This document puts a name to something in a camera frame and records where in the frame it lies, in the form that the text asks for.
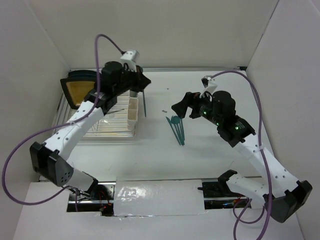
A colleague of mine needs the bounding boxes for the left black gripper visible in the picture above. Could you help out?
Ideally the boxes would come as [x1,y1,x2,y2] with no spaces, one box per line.
[113,64,152,97]

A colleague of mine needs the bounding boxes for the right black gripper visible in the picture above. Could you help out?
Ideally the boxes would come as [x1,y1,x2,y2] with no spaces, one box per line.
[171,89,222,126]

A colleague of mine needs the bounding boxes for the teal chopstick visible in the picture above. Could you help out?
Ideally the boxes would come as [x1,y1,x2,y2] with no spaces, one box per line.
[142,90,147,118]

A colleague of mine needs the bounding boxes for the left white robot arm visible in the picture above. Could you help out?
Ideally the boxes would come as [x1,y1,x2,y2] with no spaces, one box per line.
[29,61,151,200]

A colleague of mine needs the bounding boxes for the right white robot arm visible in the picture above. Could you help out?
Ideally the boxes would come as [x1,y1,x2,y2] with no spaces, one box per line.
[171,91,313,223]

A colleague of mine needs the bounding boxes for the teal spoon on table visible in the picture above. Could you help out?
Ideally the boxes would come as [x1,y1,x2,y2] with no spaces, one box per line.
[165,115,185,146]

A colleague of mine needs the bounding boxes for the teal utensil pile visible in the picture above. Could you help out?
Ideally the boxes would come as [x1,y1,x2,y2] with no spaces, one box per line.
[170,115,185,146]

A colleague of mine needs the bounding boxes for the white utensil holder far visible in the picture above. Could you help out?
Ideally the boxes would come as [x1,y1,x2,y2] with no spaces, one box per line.
[129,90,139,98]

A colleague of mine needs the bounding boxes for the white utensil holder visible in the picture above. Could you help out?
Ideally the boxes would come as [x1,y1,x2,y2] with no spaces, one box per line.
[127,97,139,130]
[129,90,139,98]

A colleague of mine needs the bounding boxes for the white utensil holder near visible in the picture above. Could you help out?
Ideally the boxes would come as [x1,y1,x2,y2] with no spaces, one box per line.
[127,97,139,130]

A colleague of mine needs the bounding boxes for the clear dish rack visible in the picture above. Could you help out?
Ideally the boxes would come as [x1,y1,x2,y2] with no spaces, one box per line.
[53,91,136,139]

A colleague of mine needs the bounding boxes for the dark teal plate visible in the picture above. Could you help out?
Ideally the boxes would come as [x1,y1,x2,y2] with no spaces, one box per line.
[68,69,97,79]

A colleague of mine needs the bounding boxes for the reflective tape sheet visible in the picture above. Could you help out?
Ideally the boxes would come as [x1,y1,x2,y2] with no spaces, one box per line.
[113,179,205,217]

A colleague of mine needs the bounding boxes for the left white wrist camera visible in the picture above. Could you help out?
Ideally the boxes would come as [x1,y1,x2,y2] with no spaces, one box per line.
[120,50,140,72]

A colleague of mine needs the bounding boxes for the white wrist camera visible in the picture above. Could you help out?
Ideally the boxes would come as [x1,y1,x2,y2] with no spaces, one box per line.
[120,50,140,72]
[200,75,218,98]

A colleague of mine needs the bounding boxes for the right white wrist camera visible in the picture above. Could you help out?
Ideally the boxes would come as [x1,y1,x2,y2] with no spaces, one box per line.
[200,75,218,98]

